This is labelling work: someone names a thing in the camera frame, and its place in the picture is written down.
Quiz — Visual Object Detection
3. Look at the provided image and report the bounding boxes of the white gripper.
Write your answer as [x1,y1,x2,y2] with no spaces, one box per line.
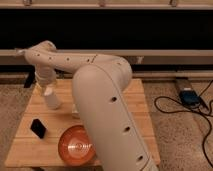
[35,66,56,96]

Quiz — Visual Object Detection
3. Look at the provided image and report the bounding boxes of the white ceramic cup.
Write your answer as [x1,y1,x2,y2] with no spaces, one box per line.
[43,87,61,110]

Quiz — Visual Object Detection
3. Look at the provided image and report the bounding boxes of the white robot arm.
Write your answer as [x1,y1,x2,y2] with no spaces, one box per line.
[24,41,158,171]

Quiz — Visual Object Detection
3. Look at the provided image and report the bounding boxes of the black eraser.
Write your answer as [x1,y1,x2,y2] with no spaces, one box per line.
[30,119,46,139]

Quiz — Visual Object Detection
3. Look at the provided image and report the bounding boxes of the white plastic bag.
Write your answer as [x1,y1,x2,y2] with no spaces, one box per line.
[15,48,32,56]

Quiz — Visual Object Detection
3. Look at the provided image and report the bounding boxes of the wooden table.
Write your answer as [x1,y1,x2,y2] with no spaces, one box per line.
[5,79,160,167]

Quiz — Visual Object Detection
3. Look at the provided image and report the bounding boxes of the orange bowl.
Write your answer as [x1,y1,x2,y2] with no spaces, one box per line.
[58,125,95,166]

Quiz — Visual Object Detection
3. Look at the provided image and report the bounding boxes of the blue power adapter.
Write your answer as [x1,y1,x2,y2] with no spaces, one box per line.
[179,90,200,107]

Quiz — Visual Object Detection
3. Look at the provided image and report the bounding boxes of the wooden rail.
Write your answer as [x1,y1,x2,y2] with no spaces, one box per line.
[0,49,213,66]

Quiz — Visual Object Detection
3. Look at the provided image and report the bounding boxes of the black cable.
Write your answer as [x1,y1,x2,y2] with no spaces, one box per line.
[153,79,213,169]

